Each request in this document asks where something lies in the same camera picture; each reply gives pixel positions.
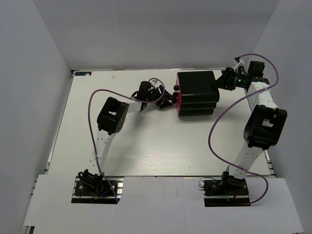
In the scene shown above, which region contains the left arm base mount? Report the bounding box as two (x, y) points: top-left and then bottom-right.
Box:
(71, 170), (124, 204)

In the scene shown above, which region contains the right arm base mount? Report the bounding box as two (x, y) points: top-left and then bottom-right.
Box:
(198, 172), (251, 207)

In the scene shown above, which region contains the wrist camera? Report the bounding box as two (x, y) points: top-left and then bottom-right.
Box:
(148, 78), (162, 89)
(234, 57), (246, 73)

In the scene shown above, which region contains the pink bottom drawer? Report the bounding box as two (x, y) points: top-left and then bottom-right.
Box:
(172, 97), (180, 116)

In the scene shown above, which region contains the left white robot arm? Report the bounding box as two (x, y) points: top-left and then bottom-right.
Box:
(85, 78), (177, 176)

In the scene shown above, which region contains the black drawer organizer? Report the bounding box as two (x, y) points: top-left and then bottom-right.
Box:
(177, 71), (220, 117)

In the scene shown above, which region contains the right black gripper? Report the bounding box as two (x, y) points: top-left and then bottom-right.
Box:
(210, 67), (247, 91)

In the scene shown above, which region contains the blue label sticker left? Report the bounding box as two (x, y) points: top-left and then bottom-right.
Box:
(75, 72), (92, 76)

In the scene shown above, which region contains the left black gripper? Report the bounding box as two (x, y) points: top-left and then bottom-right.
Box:
(146, 84), (177, 109)

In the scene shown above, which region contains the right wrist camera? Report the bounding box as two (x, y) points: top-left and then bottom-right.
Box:
(234, 57), (246, 73)

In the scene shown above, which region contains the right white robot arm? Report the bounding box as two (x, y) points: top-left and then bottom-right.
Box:
(212, 58), (287, 195)

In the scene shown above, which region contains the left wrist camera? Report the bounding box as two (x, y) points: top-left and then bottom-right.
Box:
(148, 78), (162, 89)

